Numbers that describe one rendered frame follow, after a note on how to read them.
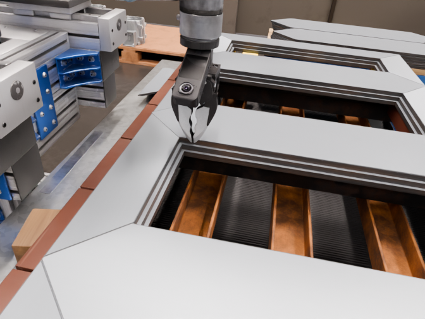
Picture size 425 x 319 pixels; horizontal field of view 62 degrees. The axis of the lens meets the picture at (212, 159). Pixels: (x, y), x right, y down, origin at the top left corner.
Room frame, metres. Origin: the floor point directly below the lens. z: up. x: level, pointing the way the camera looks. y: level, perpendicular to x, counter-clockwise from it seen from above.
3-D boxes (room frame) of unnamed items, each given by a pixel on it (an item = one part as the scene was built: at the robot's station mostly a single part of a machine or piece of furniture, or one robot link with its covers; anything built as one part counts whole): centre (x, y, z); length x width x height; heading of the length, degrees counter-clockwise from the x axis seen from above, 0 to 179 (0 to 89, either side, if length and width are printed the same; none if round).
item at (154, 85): (1.31, 0.19, 0.70); 0.39 x 0.12 x 0.04; 172
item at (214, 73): (0.66, 0.04, 1.00); 0.09 x 0.08 x 0.12; 172
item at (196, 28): (0.65, 0.04, 1.08); 0.08 x 0.08 x 0.05
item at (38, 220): (0.47, 0.32, 0.70); 0.10 x 0.06 x 0.05; 4
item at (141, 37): (3.85, 0.83, 0.20); 1.47 x 0.98 x 0.40; 85
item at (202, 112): (0.65, 0.03, 0.89); 0.06 x 0.03 x 0.09; 172
